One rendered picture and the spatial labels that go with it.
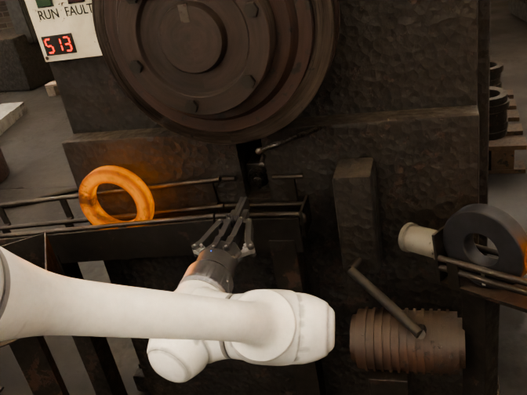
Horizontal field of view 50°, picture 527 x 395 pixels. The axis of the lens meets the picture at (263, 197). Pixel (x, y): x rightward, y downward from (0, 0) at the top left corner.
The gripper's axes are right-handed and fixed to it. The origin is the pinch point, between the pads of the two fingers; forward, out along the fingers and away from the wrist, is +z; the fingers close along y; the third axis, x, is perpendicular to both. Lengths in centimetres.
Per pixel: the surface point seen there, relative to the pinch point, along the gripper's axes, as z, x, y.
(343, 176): 4.1, 5.1, 21.6
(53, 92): 360, -102, -317
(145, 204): 6.0, -1.4, -25.6
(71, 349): 26, -77, -89
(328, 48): 6.5, 30.6, 21.4
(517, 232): -11, 2, 52
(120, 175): 6.8, 6.2, -29.8
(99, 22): 7.3, 40.2, -22.3
